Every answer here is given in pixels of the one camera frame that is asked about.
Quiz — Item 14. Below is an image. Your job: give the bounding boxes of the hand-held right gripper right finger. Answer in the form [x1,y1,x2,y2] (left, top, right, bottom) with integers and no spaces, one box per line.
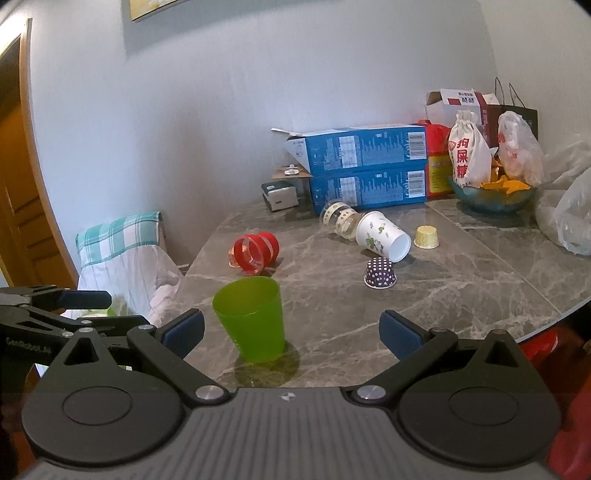
[352,309,533,408]

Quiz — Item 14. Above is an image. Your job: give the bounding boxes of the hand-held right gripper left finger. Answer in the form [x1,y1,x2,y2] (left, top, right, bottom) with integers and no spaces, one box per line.
[55,308,230,408]

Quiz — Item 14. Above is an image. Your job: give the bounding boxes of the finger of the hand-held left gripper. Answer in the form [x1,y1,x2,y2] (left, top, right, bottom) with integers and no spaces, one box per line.
[0,285,113,311]
[0,307,78,337]

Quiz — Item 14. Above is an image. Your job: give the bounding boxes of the purple polka dot cupcake cup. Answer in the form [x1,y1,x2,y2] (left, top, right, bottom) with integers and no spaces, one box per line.
[363,257,398,289]

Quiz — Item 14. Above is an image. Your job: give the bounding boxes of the green plastic cup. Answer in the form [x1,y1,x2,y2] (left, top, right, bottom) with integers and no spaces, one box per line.
[212,276,286,363]

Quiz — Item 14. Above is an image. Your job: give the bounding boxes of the yellow paper cupcake cup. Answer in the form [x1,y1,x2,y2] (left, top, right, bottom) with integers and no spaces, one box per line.
[414,224,440,249]

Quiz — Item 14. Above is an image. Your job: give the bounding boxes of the white floral paper cup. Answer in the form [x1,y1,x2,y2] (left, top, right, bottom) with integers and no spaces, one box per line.
[355,211,412,263]

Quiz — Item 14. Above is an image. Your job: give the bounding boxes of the red plastic cup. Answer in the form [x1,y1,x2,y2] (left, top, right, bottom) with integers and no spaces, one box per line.
[228,232,280,277]

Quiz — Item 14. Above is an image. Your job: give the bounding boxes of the clear patterned cup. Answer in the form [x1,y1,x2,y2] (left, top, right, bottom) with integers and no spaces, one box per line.
[320,199,366,239]

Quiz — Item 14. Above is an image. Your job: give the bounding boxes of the chair with checked cloth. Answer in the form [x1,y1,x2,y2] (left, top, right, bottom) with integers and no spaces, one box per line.
[75,210,186,326]

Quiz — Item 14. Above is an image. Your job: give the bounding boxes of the wooden door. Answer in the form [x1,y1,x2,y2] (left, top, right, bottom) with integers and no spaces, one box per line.
[0,17,78,291]

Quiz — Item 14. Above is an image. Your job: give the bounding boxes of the blue cardboard box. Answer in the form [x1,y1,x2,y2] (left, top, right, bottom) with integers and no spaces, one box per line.
[270,123,428,177]
[308,168,428,216]

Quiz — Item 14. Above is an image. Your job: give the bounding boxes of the teal glass bowl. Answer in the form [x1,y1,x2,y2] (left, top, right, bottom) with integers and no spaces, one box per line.
[447,175,539,216]

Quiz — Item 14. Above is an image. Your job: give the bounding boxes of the yellow and red box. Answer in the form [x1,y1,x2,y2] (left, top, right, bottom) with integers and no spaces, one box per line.
[427,154,457,198]

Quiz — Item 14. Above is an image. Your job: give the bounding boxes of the red stool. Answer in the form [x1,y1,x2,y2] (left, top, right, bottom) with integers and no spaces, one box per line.
[516,318,591,479]

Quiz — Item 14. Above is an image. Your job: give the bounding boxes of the grey and white device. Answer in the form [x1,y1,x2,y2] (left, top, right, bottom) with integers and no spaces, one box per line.
[260,181,299,212]

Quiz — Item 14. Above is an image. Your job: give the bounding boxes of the orange snacks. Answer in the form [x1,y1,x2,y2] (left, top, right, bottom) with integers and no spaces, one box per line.
[479,157,533,193]

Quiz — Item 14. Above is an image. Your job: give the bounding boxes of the small brown cardboard box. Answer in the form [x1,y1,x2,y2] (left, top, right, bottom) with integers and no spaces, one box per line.
[270,163,314,197]

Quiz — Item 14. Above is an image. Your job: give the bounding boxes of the red packet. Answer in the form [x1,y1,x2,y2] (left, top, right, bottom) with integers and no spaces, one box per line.
[417,119,454,157]

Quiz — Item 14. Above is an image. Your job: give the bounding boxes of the large white plastic bag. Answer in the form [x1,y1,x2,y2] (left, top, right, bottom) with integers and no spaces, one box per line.
[534,133,591,257]

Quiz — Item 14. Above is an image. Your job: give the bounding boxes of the clear plastic bag red print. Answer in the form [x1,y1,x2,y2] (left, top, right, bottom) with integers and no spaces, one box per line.
[496,110,546,186]

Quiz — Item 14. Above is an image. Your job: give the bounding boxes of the white and red cardboard box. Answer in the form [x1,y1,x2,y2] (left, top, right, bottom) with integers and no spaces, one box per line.
[425,88,500,139]

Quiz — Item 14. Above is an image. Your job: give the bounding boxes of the dark paper bag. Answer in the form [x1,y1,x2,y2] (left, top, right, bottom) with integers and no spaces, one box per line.
[484,76,539,149]

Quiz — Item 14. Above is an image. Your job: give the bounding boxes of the white drawstring bag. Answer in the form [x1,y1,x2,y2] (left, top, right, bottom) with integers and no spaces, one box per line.
[446,109,493,188]

